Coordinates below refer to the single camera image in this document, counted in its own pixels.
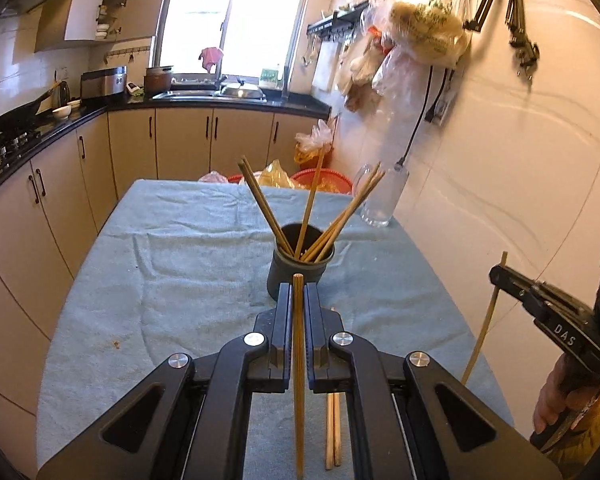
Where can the white power strip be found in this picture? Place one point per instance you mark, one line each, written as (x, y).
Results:
(440, 107)

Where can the brown cooking pot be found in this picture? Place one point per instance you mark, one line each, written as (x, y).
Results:
(157, 80)

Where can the red plastic basket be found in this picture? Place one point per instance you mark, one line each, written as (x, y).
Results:
(325, 180)

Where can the brown filled plastic bag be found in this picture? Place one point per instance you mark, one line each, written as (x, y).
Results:
(360, 92)

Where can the metal pot lid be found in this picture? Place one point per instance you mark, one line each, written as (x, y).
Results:
(240, 91)

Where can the white cutting board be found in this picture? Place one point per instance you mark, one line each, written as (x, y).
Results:
(325, 67)

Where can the bunch of wooden chopsticks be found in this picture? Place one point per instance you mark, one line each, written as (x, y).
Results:
(266, 210)

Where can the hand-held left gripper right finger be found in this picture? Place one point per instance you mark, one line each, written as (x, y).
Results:
(312, 320)

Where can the blue-grey tablecloth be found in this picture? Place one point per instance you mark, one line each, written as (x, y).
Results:
(180, 270)

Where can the stainless rice cooker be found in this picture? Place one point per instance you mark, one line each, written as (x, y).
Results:
(102, 84)

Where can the yellow plastic bag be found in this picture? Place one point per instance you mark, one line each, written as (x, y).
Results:
(277, 175)

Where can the beige upper cabinet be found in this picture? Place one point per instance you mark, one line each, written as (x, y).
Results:
(80, 15)

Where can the long wooden chopstick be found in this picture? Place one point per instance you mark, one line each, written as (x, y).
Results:
(337, 430)
(298, 410)
(481, 335)

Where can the kitchen window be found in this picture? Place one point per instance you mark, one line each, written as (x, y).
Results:
(260, 20)

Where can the black wall rack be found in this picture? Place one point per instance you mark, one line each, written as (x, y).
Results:
(337, 19)

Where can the stacked white dishes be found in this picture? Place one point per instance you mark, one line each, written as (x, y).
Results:
(104, 25)

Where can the dark grey utensil holder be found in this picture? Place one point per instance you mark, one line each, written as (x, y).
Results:
(295, 277)

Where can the white bowl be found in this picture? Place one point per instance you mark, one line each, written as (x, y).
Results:
(61, 111)

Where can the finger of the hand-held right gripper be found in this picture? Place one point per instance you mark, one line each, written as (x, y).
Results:
(517, 287)

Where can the green dish soap bottle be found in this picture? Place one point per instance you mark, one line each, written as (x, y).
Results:
(267, 79)

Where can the pink plastic bag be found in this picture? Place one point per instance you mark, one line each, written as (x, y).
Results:
(212, 177)

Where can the crumpled clear plastic bag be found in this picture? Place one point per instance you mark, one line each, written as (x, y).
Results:
(316, 136)

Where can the person's right hand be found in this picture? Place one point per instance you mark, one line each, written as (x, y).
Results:
(547, 405)

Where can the large clear plastic bag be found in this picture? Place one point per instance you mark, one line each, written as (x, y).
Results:
(425, 25)

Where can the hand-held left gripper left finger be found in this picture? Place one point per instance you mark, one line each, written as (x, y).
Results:
(284, 320)

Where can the clear glass pitcher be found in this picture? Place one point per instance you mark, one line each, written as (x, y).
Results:
(380, 205)

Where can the pink cloth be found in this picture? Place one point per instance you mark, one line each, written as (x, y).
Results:
(211, 57)

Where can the steel kitchen sink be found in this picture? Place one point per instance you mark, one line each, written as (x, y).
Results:
(190, 94)

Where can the black wok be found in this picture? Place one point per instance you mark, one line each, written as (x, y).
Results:
(17, 117)

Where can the beige lower cabinets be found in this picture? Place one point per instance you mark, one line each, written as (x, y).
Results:
(180, 140)

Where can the black kitchen countertop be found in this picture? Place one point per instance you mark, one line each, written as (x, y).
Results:
(95, 112)

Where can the dark kettle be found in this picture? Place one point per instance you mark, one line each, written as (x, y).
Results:
(62, 91)

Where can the gas stove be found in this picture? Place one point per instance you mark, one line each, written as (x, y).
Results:
(15, 142)

